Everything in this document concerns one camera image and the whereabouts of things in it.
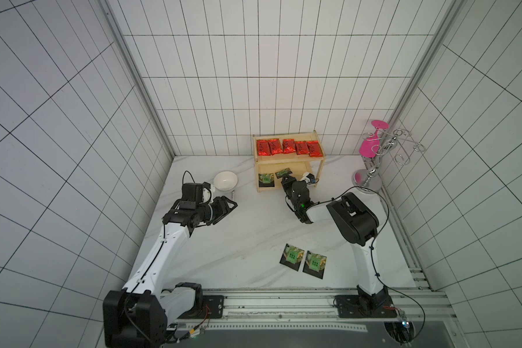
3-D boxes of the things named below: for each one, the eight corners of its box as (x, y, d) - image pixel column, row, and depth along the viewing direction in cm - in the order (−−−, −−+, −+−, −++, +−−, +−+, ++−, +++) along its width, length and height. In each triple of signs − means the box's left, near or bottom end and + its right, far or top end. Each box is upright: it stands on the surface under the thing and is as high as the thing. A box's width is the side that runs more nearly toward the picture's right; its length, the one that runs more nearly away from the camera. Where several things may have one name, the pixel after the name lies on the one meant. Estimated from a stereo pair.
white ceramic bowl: (213, 192, 105) (212, 186, 101) (216, 177, 111) (215, 171, 107) (237, 192, 105) (236, 186, 101) (238, 177, 111) (237, 171, 107)
